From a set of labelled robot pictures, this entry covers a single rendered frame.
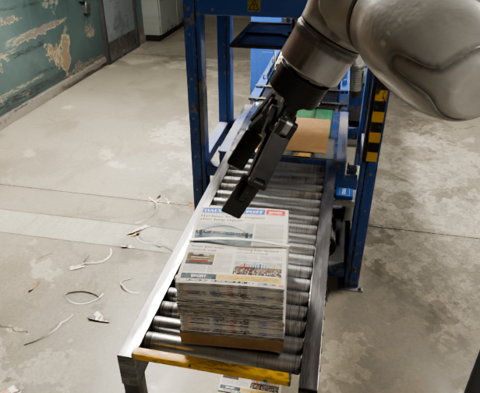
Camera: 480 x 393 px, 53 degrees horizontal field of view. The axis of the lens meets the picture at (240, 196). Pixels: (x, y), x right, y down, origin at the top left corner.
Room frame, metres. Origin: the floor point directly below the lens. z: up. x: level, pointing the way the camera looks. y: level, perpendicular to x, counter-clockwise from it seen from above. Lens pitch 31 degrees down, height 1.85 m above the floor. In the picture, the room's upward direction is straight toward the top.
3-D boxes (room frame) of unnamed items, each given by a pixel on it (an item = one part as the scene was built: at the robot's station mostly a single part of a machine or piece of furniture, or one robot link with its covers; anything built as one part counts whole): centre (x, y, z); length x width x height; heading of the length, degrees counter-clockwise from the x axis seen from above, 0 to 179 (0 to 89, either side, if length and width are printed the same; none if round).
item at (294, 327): (1.06, 0.03, 0.78); 0.47 x 0.05 x 0.05; 78
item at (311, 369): (1.45, -0.31, 0.74); 1.34 x 0.05 x 0.12; 168
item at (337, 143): (2.50, -0.28, 0.75); 0.70 x 0.65 x 0.10; 168
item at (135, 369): (1.56, 0.18, 0.74); 1.34 x 0.05 x 0.12; 168
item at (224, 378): (1.55, -0.07, 0.00); 0.37 x 0.29 x 0.01; 168
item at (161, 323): (1.00, 0.04, 0.78); 0.47 x 0.05 x 0.05; 78
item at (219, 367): (0.86, 0.08, 0.81); 0.43 x 0.03 x 0.02; 78
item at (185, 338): (1.00, 0.02, 0.83); 0.29 x 0.16 x 0.04; 84
